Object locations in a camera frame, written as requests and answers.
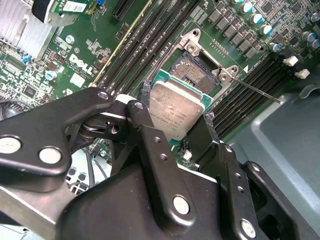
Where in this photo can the silver CPU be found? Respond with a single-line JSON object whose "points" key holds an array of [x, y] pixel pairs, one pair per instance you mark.
{"points": [[175, 110]]}

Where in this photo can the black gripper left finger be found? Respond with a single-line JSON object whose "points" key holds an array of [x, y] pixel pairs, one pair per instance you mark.
{"points": [[37, 130]]}

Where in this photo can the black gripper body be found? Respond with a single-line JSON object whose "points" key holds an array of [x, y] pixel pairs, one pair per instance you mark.
{"points": [[120, 212]]}

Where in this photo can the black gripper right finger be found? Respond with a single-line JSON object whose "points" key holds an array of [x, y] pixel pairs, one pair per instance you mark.
{"points": [[205, 140]]}

